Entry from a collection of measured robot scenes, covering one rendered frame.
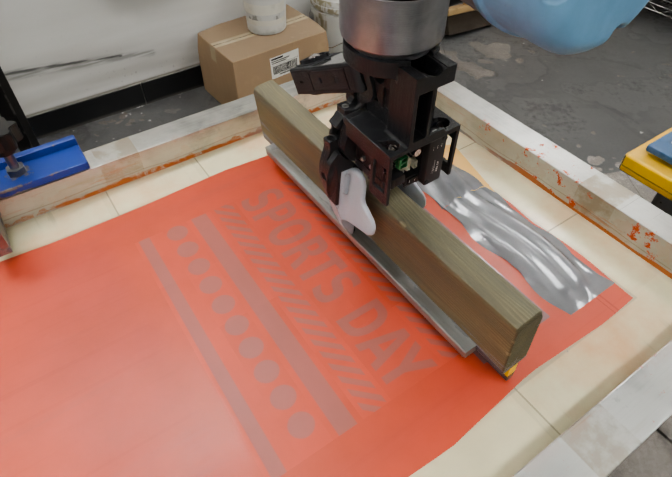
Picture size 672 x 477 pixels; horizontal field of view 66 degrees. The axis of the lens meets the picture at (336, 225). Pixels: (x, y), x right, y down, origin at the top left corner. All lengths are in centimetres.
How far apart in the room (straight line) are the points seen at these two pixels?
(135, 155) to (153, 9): 191
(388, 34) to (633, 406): 33
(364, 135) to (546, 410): 28
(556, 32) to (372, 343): 33
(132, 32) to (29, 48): 41
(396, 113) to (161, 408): 31
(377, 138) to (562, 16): 20
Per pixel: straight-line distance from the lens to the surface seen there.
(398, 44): 36
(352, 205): 48
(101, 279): 59
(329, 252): 56
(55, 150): 69
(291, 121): 58
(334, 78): 44
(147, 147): 68
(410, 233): 45
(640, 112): 287
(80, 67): 256
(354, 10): 36
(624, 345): 56
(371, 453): 45
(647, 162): 78
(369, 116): 42
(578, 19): 25
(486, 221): 61
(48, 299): 60
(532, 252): 59
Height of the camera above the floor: 138
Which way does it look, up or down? 46 degrees down
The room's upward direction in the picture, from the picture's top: straight up
